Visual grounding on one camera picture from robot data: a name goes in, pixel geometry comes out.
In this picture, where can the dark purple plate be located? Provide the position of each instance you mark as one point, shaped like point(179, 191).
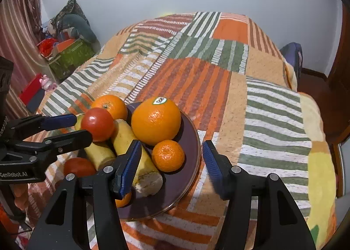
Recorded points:
point(175, 184)

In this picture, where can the pink toy bottle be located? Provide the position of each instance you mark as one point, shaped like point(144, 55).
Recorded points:
point(47, 83)

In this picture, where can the green storage box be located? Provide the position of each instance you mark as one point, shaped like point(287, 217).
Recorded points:
point(73, 56)

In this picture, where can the striped brown curtain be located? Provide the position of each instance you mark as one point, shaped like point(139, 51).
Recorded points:
point(21, 31)

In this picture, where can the blue backpack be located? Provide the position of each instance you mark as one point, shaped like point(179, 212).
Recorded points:
point(293, 54)

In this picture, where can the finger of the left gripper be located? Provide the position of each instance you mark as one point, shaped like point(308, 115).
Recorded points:
point(48, 149)
point(54, 122)

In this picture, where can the large orange with sticker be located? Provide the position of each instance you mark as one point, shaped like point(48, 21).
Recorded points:
point(156, 119)

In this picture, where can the small mandarin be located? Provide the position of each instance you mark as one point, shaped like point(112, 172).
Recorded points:
point(168, 156)
point(125, 201)

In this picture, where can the medium orange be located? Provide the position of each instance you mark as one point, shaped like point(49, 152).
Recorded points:
point(113, 104)

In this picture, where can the red tomato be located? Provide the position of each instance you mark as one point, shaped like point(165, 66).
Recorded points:
point(78, 166)
point(99, 122)

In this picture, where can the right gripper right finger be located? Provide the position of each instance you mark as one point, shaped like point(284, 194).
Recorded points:
point(218, 167)

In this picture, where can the red and black box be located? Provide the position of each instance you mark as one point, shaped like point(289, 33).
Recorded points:
point(33, 94)

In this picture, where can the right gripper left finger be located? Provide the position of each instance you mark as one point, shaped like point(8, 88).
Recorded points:
point(125, 169)

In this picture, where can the long yellow banana piece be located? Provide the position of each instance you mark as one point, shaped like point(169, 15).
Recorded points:
point(147, 180)

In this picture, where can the operator hand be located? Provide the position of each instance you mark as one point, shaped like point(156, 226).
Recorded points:
point(20, 192)

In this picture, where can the yellow fleece blanket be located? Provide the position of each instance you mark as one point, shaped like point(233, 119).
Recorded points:
point(321, 175)

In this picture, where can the brown wooden door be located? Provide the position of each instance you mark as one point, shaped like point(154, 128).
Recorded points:
point(338, 79)

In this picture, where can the short yellow banana piece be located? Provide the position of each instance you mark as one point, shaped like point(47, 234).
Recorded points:
point(98, 153)

